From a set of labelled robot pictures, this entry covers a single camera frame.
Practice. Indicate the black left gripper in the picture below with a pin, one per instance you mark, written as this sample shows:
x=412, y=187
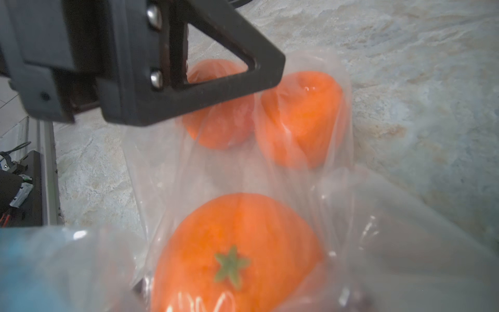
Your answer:
x=66, y=57

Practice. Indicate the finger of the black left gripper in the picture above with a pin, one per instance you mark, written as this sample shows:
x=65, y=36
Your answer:
x=259, y=63

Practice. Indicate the orange ball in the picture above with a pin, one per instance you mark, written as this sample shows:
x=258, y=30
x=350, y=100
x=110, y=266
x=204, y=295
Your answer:
x=298, y=121
x=223, y=125
x=238, y=252

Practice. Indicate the clear zip-top bag blue seal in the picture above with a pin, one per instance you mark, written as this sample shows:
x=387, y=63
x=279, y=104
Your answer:
x=384, y=250

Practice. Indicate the aluminium mounting rail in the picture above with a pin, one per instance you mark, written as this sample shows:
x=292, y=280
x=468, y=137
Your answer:
x=39, y=136

